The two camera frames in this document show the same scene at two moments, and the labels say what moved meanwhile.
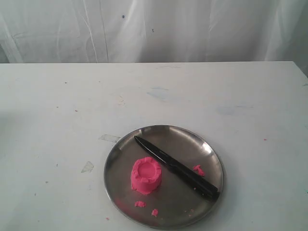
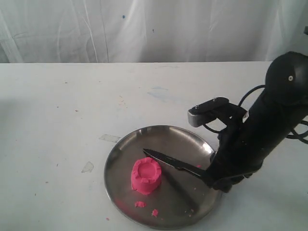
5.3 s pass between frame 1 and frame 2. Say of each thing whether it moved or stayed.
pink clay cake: stayed
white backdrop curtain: stayed
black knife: moved
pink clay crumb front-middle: stayed
